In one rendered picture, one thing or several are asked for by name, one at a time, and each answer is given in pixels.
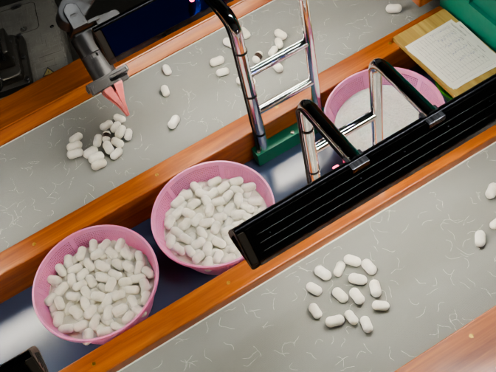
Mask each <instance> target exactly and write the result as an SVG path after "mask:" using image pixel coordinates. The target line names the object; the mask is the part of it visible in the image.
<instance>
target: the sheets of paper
mask: <svg viewBox="0 0 496 372"><path fill-rule="evenodd" d="M406 48H407V50H408V51H409V52H410V53H412V54H413V55H414V56H416V57H417V58H418V59H419V60H420V61H421V62H422V63H423V64H424V65H425V66H427V67H428V68H429V69H430V70H431V71H432V72H433V73H434V74H436V75H437V76H438V77H439V78H440V79H441V80H442V81H444V82H445V83H446V84H447V85H448V87H450V88H452V89H457V88H459V87H460V86H462V85H464V84H465V83H467V82H469V81H471V80H473V79H474V78H476V77H478V76H480V75H482V74H483V73H485V72H488V71H489V70H491V69H494V68H495V67H496V53H494V52H493V51H491V50H490V48H488V46H486V45H485V44H484V43H483V42H482V41H481V40H480V39H479V38H478V37H477V36H476V35H474V34H473V33H472V32H471V31H470V30H469V29H468V28H467V27H466V26H465V25H464V24H462V23H461V22H460V21H459V22H457V23H455V22H454V21H453V20H452V19H451V20H449V21H448V22H446V23H445V24H442V25H441V26H440V27H437V28H436V29H434V30H433V31H431V32H429V33H427V34H426V35H424V36H422V37H420V38H419V39H417V40H416V41H414V42H412V43H411V44H408V45H407V46H406Z"/></svg>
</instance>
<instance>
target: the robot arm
mask: <svg viewBox="0 0 496 372"><path fill-rule="evenodd" d="M94 1H95V0H62V2H61V3H60V5H59V7H58V11H57V14H56V17H55V20H56V24H57V25H58V27H59V28H60V29H61V30H63V31H65V32H66V33H67V35H68V36H69V38H73V39H72V40H71V41H70V42H71V44H72V46H73V47H74V49H75V51H76V53H77V54H78V56H79V58H80V59H81V61H82V62H83V65H84V66H85V67H86V70H87V71H88V73H89V75H90V76H91V78H92V80H93V82H91V83H90V84H88V85H86V91H87V93H88V94H92V96H94V95H96V94H98V93H99V92H101V93H102V95H103V96H104V97H105V98H107V99H108V100H110V101H111V102H112V103H113V104H114V105H116V106H117V107H118V108H119V109H120V110H121V111H122V112H123V113H124V114H125V116H129V111H128V107H127V105H126V102H125V95H124V89H123V82H124V81H126V80H127V79H129V76H128V70H129V68H128V66H127V65H126V64H125V65H123V66H121V67H119V68H117V69H116V68H115V67H114V64H113V65H110V64H109V62H108V61H107V60H106V58H105V57H104V56H103V54H102V52H101V51H100V50H99V48H98V47H97V45H96V44H95V42H94V39H93V36H92V28H93V27H96V26H97V25H98V24H101V23H103V22H104V21H107V20H108V19H110V18H112V17H114V16H116V15H118V14H120V12H119V11H118V10H111V11H109V12H107V13H104V14H102V15H97V16H95V17H94V18H91V19H89V20H88V21H87V20H86V19H85V17H86V15H87V14H88V11H89V9H90V8H91V6H92V5H93V3H94Z"/></svg>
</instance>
